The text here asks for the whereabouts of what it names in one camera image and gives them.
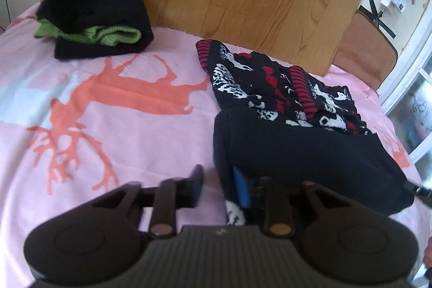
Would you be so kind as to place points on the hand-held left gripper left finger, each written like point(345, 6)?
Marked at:
point(197, 187)

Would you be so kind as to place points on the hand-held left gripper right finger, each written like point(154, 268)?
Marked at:
point(241, 188)

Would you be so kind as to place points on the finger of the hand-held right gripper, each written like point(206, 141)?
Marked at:
point(418, 190)

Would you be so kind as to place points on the navy reindeer pattern sweater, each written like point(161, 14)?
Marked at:
point(303, 146)

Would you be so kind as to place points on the frosted floral window pane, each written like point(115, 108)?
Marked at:
point(418, 116)

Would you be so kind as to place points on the pink deer print bedsheet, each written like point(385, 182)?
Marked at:
point(118, 126)

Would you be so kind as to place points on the brown padded cushion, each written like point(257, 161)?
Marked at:
point(368, 51)

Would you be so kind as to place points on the black tape cross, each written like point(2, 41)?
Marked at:
point(379, 18)

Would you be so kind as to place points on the black and green folded garment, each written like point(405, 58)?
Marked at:
point(91, 11)

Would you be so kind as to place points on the white window frame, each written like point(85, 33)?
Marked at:
point(405, 72)

